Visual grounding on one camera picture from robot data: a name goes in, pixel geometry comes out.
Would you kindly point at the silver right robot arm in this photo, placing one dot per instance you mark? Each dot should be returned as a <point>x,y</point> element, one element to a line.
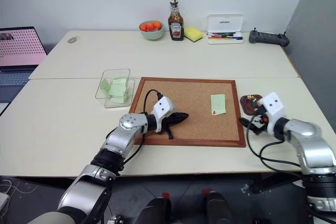
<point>312,145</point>

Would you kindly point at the small clear tape roll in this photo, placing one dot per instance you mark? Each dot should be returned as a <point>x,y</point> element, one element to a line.
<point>71,40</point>

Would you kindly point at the red marker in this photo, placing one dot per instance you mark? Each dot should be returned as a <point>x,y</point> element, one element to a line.
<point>218,37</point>

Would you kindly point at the beige robot body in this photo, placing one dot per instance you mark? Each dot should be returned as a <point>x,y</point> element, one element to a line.
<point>52,218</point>

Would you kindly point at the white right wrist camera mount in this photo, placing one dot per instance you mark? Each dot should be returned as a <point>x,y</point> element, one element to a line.
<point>274,107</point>

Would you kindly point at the black table frame bar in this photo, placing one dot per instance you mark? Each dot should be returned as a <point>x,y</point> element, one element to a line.
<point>275,183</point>

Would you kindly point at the green sticky note stack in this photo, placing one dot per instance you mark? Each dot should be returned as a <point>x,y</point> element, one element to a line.
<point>119,87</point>

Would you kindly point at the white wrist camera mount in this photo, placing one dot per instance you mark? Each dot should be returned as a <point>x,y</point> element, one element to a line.
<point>163,106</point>
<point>274,107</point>

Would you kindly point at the wood-framed cork board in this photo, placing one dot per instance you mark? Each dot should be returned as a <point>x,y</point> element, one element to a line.
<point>194,129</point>

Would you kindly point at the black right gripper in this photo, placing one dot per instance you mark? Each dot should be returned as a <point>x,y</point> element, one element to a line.
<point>261,123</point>

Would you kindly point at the brown oval tray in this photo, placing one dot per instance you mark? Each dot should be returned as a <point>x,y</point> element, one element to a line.
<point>246,107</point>

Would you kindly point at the flat green sticky note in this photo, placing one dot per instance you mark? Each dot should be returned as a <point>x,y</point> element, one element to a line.
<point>118,100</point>

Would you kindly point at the yellow sponge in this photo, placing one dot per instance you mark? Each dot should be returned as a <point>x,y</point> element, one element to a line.
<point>193,33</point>

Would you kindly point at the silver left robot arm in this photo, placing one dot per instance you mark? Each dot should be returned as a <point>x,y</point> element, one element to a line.
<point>118,140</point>

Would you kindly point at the white marker case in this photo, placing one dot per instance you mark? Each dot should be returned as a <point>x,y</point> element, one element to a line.
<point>224,23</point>

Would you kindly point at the clear plastic box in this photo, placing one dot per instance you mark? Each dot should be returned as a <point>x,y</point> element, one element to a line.
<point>101,91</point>

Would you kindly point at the dark rounded shape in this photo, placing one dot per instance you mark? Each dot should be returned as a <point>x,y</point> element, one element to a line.
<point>155,211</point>
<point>219,208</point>

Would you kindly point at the pale green bowl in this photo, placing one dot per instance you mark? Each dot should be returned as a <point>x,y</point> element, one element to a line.
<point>151,34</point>

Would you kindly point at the open laptop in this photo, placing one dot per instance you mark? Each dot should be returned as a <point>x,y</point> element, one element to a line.
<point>18,48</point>

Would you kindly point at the ketchup bottle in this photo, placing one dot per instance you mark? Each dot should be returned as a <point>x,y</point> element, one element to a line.
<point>176,24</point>

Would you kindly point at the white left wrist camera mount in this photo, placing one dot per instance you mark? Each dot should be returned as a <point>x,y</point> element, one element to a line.
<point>163,106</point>

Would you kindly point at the dark grey remote controller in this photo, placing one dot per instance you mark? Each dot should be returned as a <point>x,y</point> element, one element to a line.
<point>267,38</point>

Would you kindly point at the black marker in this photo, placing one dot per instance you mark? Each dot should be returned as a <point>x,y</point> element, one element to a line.
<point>221,34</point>

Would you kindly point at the orange carrot piece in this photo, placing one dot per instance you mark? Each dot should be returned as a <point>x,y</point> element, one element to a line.
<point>157,23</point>
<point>150,26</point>
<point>144,27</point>

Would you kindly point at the pinned green sticky note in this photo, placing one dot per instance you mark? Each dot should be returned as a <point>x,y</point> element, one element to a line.
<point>218,103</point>

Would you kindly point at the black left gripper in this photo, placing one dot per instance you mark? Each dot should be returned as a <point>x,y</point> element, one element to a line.
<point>170,122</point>

